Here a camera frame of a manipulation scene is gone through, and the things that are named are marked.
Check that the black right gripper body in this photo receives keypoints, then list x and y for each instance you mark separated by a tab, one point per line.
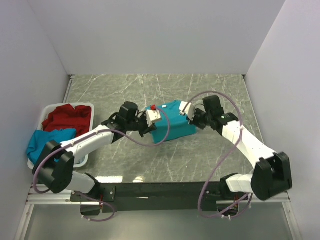
201	119

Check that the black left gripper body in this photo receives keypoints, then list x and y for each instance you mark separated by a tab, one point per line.
139	123

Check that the teal t shirt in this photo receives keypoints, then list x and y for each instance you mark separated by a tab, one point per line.
40	138
179	126

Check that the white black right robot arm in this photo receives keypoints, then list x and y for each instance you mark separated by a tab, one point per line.
271	170

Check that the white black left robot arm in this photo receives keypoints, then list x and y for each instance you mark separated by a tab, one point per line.
55	165

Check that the red t shirt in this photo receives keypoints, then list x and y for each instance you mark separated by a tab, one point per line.
69	117

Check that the white plastic laundry basket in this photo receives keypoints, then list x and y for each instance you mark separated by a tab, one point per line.
51	108

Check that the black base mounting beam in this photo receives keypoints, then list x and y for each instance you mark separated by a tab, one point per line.
163	196

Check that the teal t shirt in basket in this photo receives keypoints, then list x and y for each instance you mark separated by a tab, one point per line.
40	138

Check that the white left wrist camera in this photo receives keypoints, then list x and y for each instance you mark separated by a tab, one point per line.
153	115

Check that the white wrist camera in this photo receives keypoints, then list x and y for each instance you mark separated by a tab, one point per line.
187	109
153	115

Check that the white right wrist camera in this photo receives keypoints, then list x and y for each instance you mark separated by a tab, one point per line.
187	109

